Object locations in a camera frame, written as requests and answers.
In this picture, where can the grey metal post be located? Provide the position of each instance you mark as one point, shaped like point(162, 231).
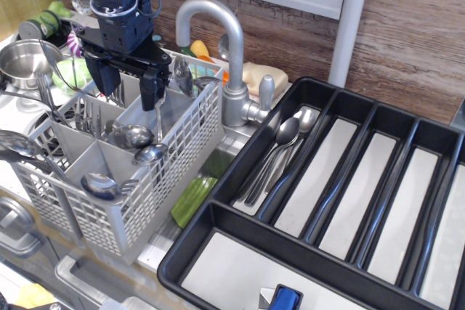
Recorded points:
point(349, 21)

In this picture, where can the steel cooking pot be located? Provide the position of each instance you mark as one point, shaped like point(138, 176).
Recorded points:
point(21, 59)

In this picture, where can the beige sponge block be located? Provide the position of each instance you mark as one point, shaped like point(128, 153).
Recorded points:
point(253, 74)

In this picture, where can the yellow toy fruit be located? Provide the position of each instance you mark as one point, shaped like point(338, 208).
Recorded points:
point(199, 49)

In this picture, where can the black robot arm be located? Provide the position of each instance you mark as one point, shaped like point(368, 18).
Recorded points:
point(123, 41)

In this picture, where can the fork left of basket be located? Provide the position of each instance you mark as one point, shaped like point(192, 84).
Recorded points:
point(47, 99)

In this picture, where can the small spoon centre basket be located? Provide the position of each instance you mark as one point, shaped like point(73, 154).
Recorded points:
point(150, 154)

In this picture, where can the large spoon left basket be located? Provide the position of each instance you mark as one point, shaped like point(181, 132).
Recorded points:
point(17, 147)

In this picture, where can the silver kitchen faucet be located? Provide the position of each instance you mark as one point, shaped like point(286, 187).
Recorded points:
point(237, 107)

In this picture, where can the large spoon centre basket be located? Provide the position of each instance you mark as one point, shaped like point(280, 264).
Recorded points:
point(131, 137)

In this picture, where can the light steel spoon in tray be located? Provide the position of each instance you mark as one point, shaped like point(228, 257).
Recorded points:
point(306, 119)

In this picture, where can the black cutlery tray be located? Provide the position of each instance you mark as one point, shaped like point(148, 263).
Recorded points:
point(369, 214)

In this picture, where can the purple white toy vegetable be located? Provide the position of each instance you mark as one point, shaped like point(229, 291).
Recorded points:
point(75, 45)

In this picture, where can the large spoon front basket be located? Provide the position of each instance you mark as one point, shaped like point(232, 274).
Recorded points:
point(101, 187)

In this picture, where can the small steel spoon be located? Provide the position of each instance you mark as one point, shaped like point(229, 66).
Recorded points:
point(158, 107)

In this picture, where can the blue object in tray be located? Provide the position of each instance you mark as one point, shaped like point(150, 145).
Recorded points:
point(280, 297)

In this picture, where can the grey plastic cutlery basket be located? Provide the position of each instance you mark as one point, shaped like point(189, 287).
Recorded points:
point(119, 231)

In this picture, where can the green toy can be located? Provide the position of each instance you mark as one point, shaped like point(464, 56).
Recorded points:
point(41, 26)

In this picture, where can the dark steel spoon in tray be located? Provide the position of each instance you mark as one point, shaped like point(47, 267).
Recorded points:
point(286, 136)

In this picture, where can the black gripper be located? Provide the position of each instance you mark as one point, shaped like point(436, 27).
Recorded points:
point(123, 41)

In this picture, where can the yellow object bottom left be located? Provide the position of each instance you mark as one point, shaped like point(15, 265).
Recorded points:
point(33, 295)

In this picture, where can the large spoon basket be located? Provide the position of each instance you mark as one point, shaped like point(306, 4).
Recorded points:
point(17, 147)
point(131, 137)
point(101, 187)

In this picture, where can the green toy cabbage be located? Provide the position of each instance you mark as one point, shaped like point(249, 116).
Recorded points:
point(74, 74)

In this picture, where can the spoon rear basket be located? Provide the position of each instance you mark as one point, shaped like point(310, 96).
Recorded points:
point(183, 76)

